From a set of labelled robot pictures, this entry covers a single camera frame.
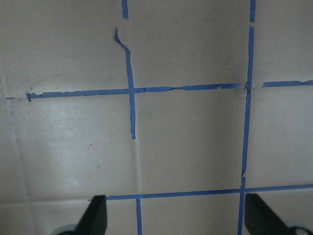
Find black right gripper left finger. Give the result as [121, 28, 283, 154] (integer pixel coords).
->
[52, 194, 108, 235]

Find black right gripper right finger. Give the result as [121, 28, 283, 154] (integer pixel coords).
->
[244, 193, 313, 235]

